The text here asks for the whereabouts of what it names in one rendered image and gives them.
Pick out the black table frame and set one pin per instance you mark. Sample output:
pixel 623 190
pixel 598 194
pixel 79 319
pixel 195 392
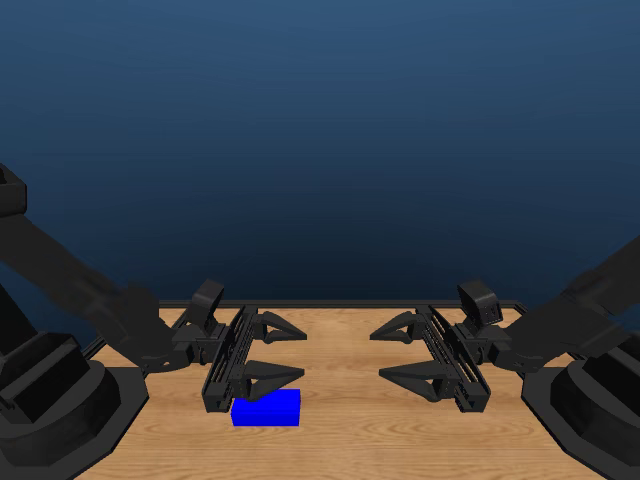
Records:
pixel 350 303

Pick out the blue hollow socket block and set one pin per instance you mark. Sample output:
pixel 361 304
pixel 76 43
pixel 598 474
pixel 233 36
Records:
pixel 280 410

